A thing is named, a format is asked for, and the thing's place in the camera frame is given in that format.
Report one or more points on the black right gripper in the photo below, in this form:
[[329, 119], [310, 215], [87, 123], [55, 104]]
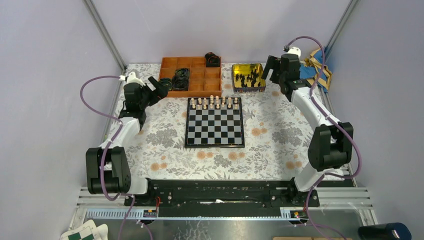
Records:
[[272, 63]]

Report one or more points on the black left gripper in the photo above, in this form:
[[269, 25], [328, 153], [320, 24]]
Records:
[[161, 90]]

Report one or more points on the gold tin of black pieces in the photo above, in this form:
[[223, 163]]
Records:
[[247, 78]]

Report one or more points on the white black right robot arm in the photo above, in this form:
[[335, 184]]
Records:
[[330, 147]]

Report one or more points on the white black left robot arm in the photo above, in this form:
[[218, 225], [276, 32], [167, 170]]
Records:
[[107, 167]]

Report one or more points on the black silver chess board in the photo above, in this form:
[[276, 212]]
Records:
[[214, 122]]

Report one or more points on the black green coil left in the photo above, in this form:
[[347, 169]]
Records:
[[166, 82]]

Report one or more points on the black coil middle compartment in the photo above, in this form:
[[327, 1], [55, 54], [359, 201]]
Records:
[[180, 80]]

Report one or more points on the black coil compartment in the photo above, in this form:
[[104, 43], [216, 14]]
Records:
[[212, 60], [180, 80]]

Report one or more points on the blue yellow cloth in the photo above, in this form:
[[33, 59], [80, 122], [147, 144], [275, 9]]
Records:
[[311, 67]]

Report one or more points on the orange compartment tray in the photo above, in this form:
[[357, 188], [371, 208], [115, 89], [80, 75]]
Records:
[[204, 80]]

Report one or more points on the black coil top compartment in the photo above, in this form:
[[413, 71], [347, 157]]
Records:
[[212, 60]]

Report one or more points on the floral table mat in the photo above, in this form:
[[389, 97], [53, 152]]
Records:
[[277, 138]]

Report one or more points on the green white checkered paper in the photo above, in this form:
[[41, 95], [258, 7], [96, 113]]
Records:
[[87, 231]]

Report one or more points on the black cylinder bottom right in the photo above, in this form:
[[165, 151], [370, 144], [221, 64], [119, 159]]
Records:
[[386, 231]]

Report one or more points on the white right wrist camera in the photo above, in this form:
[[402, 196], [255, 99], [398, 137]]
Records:
[[293, 50]]

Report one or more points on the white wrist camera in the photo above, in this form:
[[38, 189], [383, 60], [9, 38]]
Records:
[[131, 78], [293, 50]]

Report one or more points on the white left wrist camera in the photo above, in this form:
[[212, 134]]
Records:
[[131, 78]]

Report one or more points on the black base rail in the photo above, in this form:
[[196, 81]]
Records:
[[224, 198]]

